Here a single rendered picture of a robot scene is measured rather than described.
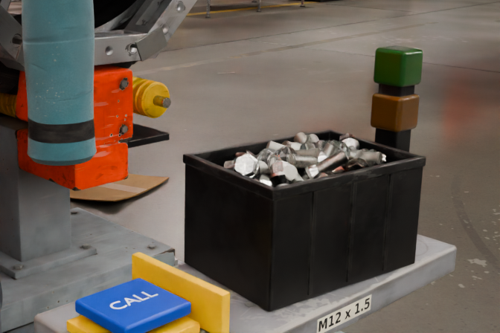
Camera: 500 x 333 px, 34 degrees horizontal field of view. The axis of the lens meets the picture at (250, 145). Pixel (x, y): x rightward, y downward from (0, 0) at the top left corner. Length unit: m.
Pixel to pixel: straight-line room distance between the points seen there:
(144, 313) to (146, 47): 0.67
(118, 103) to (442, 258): 0.57
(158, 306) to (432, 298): 1.26
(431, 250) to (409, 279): 0.06
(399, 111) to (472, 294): 1.08
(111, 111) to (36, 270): 0.31
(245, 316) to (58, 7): 0.48
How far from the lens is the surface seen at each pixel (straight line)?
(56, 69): 1.05
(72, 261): 1.45
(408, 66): 0.91
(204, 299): 0.71
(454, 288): 1.97
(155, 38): 1.30
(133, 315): 0.68
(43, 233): 1.43
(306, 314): 0.76
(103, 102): 1.24
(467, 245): 2.23
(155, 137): 1.32
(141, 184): 2.56
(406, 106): 0.92
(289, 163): 0.76
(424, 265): 0.89
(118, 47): 1.26
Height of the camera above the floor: 0.78
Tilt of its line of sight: 15 degrees down
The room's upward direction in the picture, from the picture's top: 2 degrees clockwise
